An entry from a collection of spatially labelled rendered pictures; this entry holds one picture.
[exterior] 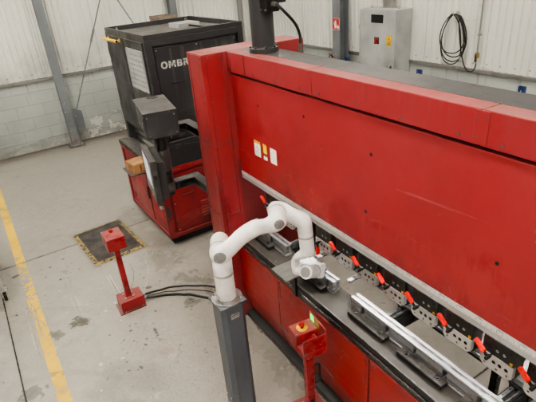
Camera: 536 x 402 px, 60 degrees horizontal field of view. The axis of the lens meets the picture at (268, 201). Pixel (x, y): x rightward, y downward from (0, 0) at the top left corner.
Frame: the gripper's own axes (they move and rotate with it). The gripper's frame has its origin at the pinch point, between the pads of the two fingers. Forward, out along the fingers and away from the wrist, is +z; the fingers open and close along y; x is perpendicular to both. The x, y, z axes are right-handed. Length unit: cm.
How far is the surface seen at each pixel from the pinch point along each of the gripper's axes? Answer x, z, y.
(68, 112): 633, 293, 130
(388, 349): -55, -28, -31
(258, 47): 57, -34, 135
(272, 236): 54, 26, 12
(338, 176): -16, -48, 58
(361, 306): -32.4, -13.8, -14.8
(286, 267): 23.5, -6.6, -3.8
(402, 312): -53, 2, -15
